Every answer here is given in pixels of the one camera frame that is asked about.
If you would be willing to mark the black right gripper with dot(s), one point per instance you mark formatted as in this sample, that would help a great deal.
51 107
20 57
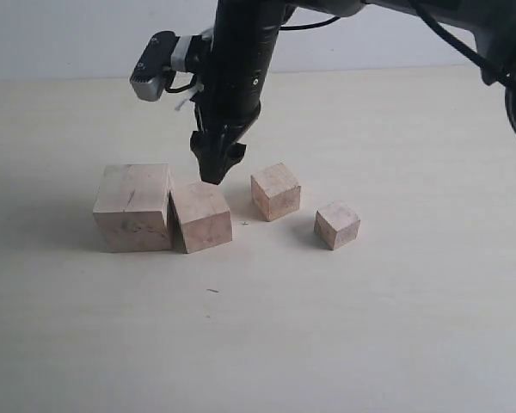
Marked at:
243 40

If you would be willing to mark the second largest wooden cube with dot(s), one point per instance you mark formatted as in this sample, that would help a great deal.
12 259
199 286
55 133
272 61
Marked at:
203 216

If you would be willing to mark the smallest wooden cube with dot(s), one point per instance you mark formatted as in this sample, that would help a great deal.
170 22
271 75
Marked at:
336 224

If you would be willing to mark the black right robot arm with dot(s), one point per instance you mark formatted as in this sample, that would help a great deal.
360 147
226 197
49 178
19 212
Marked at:
483 31

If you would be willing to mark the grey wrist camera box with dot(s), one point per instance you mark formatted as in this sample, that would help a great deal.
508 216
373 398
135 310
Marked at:
164 56

